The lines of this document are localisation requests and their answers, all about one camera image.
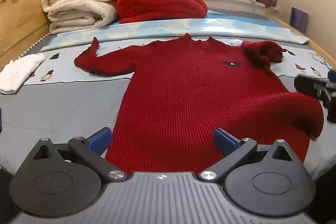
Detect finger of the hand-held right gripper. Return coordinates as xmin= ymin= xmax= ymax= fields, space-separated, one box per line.
xmin=293 ymin=74 xmax=332 ymax=103

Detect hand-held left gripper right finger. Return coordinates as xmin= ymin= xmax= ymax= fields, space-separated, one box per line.
xmin=198 ymin=128 xmax=303 ymax=183

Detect red knit sweater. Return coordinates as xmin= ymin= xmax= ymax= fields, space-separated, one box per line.
xmin=74 ymin=33 xmax=324 ymax=176

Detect printed bed sheet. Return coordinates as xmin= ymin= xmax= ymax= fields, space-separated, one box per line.
xmin=0 ymin=36 xmax=336 ymax=180

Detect light blue folded quilt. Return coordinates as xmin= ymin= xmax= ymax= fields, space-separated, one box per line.
xmin=41 ymin=9 xmax=311 ymax=53

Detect cream folded blanket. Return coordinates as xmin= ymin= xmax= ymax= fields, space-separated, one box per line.
xmin=41 ymin=0 xmax=121 ymax=35

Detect red folded blanket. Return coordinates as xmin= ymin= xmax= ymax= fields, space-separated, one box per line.
xmin=116 ymin=0 xmax=208 ymax=24

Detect small white cloth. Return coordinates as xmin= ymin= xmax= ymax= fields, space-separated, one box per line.
xmin=0 ymin=53 xmax=46 ymax=95

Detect wooden bed frame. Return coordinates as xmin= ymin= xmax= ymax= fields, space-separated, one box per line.
xmin=0 ymin=0 xmax=336 ymax=71

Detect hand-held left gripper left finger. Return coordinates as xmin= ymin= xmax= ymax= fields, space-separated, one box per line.
xmin=25 ymin=127 xmax=128 ymax=183

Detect purple box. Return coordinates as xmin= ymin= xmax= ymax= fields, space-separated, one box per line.
xmin=289 ymin=6 xmax=308 ymax=34

